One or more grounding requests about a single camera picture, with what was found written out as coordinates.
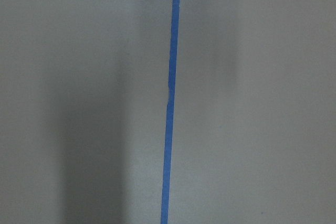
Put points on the blue tape line lengthwise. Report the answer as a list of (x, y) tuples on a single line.
[(169, 122)]

